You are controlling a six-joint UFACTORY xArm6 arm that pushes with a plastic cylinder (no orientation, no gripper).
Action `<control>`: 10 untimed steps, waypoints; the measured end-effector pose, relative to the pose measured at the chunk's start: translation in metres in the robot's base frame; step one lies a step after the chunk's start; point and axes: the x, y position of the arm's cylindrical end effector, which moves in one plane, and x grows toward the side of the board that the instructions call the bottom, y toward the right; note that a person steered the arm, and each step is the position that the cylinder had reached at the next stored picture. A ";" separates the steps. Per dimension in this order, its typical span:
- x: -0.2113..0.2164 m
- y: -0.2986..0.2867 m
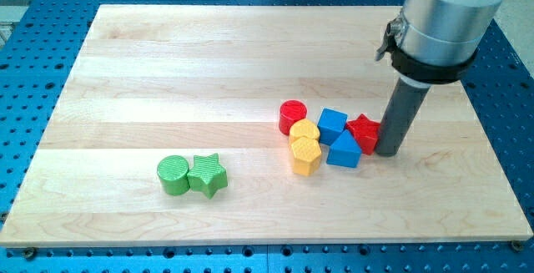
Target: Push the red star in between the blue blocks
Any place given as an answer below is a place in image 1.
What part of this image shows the blue cube block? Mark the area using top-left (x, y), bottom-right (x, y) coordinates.
top-left (317, 109), bottom-right (348, 145)

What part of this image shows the yellow heart block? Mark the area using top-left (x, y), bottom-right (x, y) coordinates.
top-left (289, 119), bottom-right (320, 144)

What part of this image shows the red star block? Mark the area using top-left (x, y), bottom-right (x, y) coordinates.
top-left (345, 114), bottom-right (380, 155)

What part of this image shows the light wooden board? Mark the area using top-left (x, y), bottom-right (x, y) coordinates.
top-left (1, 5), bottom-right (532, 248)

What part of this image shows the red cylinder block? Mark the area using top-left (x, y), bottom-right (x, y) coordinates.
top-left (279, 100), bottom-right (307, 135)

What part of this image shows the blue perforated metal table plate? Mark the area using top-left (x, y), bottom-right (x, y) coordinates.
top-left (1, 0), bottom-right (533, 272)

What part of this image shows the green cylinder block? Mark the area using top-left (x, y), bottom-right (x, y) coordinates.
top-left (157, 155), bottom-right (190, 195)

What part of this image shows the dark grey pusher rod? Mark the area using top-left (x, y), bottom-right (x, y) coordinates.
top-left (375, 77), bottom-right (431, 157)

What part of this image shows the green star block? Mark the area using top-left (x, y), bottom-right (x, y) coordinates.
top-left (187, 154), bottom-right (228, 199)

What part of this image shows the blue triangular prism block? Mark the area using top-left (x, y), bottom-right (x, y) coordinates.
top-left (326, 130), bottom-right (362, 168)

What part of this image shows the yellow hexagon block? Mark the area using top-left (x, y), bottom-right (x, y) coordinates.
top-left (290, 137), bottom-right (322, 176)

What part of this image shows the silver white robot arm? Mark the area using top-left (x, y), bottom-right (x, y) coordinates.
top-left (375, 0), bottom-right (503, 84)

